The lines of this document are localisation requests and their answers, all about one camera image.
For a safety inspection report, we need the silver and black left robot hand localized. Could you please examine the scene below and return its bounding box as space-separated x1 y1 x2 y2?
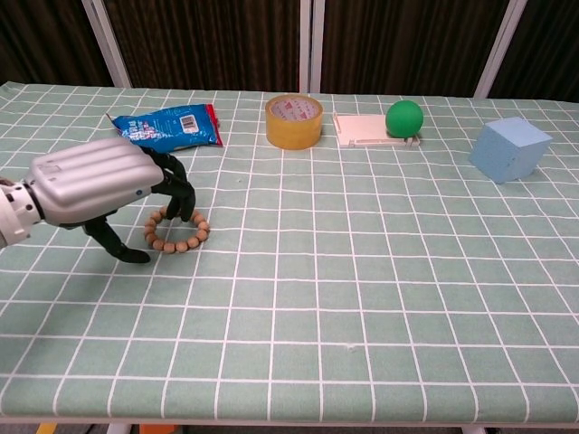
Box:
24 137 196 264

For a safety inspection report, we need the wooden bead bracelet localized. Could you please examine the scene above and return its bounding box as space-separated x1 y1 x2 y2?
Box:
143 205 212 255

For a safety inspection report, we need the blue snack bag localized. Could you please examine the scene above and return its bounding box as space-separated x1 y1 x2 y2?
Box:
106 103 225 154

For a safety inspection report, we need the dark brown curtain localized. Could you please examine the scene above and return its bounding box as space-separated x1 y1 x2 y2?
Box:
0 0 579 103

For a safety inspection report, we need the yellow packing tape roll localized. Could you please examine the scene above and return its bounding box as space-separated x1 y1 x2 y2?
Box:
264 93 325 151

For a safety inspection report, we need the green checkered tablecloth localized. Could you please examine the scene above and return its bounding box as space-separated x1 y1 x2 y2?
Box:
0 80 579 429

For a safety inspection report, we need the pink flat stand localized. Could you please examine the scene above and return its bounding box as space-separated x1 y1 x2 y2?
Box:
332 112 422 150

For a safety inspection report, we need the green ball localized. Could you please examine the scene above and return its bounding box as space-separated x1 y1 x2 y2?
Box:
384 99 425 139

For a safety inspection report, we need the light blue foam cube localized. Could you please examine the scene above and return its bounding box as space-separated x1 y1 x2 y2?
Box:
468 117 555 184

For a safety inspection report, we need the white slanted frame post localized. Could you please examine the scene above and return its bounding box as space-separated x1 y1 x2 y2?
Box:
472 0 529 99
81 0 133 90

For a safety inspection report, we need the white vertical frame post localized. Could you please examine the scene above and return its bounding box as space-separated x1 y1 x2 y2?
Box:
299 0 326 95

